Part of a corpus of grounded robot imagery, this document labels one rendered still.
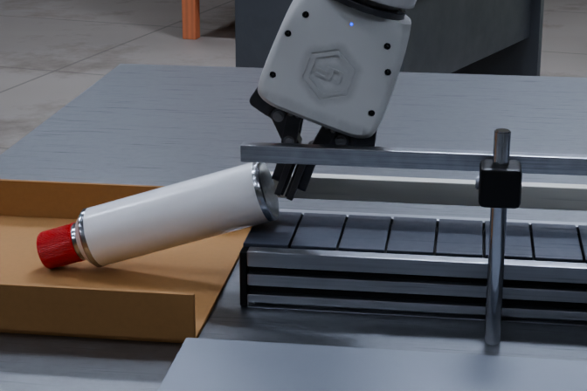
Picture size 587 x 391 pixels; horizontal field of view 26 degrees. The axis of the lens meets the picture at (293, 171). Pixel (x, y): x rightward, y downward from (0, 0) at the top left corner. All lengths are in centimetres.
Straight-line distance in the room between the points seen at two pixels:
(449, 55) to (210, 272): 324
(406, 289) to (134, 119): 69
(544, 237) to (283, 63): 26
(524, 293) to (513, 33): 384
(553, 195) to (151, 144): 58
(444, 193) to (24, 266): 36
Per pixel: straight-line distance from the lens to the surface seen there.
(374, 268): 100
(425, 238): 103
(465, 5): 436
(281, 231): 104
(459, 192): 107
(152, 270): 110
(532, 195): 107
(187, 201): 104
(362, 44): 98
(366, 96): 99
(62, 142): 152
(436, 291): 100
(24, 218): 124
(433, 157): 98
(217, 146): 148
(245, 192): 102
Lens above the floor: 123
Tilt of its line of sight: 17 degrees down
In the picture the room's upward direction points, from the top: straight up
